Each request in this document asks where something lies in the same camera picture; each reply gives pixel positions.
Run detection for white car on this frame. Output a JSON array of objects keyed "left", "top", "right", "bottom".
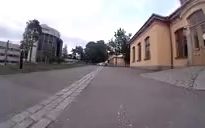
[{"left": 97, "top": 61, "right": 108, "bottom": 67}]

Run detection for dark round trees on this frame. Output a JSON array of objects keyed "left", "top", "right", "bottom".
[{"left": 71, "top": 39, "right": 109, "bottom": 65}]

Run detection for small yellow building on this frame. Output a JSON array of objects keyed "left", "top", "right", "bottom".
[{"left": 108, "top": 54, "right": 127, "bottom": 67}]

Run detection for tall green tree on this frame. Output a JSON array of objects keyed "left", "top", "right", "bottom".
[{"left": 107, "top": 27, "right": 133, "bottom": 64}]

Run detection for grey asphalt road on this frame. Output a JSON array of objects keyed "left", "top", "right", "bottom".
[{"left": 0, "top": 64, "right": 205, "bottom": 128}]

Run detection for round glass building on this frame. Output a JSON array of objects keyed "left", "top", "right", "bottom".
[{"left": 29, "top": 23, "right": 64, "bottom": 64}]

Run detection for yellow building with arched windows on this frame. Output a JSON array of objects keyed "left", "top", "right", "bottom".
[{"left": 128, "top": 0, "right": 205, "bottom": 70}]

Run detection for cobblestone strip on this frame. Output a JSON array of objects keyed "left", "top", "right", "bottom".
[{"left": 0, "top": 66, "right": 104, "bottom": 128}]

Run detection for slim tree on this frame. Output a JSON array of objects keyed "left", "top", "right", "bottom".
[{"left": 19, "top": 19, "right": 43, "bottom": 64}]

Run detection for pale paved forecourt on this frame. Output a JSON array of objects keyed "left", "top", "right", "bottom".
[{"left": 139, "top": 65, "right": 205, "bottom": 92}]

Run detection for dark pole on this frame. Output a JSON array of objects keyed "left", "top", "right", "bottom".
[{"left": 18, "top": 49, "right": 24, "bottom": 70}]

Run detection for grass strip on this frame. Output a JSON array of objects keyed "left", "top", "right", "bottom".
[{"left": 0, "top": 61, "right": 89, "bottom": 76}]

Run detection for grey multi-storey building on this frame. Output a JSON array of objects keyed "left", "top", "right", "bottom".
[{"left": 0, "top": 39, "right": 22, "bottom": 65}]

